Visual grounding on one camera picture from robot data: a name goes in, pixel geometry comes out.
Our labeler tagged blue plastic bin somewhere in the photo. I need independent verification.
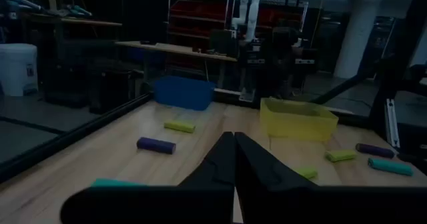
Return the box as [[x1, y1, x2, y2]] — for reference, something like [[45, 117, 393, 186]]
[[153, 75, 216, 111]]

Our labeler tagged wooden work table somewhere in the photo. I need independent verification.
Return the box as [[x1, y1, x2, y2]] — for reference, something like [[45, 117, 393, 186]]
[[115, 40, 238, 63]]

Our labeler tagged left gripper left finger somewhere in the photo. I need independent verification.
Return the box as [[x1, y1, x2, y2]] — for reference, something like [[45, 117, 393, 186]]
[[59, 132, 236, 224]]

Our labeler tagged white pillar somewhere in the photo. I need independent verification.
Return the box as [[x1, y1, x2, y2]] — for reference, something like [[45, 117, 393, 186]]
[[333, 0, 384, 80]]

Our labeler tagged white plastic bin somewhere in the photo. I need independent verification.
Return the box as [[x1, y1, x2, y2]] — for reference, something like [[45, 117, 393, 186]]
[[0, 43, 39, 97]]

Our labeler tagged yellow translucent plastic bin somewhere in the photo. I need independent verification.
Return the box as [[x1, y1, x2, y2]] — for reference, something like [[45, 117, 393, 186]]
[[259, 97, 340, 141]]

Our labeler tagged purple rectangular block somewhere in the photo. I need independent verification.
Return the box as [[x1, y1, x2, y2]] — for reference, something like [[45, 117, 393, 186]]
[[355, 143, 396, 159], [136, 137, 177, 155]]

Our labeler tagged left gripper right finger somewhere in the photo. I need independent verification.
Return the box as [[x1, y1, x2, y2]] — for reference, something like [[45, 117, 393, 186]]
[[235, 132, 427, 224]]

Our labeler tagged wooden workbench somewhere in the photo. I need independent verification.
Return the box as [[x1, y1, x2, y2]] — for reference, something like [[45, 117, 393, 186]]
[[23, 13, 123, 27]]

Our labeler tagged teal rectangular block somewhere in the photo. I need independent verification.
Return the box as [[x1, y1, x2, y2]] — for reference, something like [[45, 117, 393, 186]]
[[367, 157, 414, 177], [90, 178, 147, 188]]

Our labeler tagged black frame post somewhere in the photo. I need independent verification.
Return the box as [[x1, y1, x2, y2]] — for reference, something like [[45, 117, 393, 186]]
[[312, 0, 427, 151]]

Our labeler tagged green rectangular block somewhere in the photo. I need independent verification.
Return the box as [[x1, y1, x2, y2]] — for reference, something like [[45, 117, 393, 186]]
[[163, 121, 197, 134], [325, 149, 357, 163], [295, 167, 318, 181]]

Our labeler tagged aluminium extrusion bar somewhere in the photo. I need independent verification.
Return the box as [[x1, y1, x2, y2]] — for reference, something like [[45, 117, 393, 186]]
[[384, 98, 401, 149]]

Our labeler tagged shelf rack with red bins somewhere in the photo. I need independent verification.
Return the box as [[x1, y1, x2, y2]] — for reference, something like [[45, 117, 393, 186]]
[[166, 0, 232, 73]]

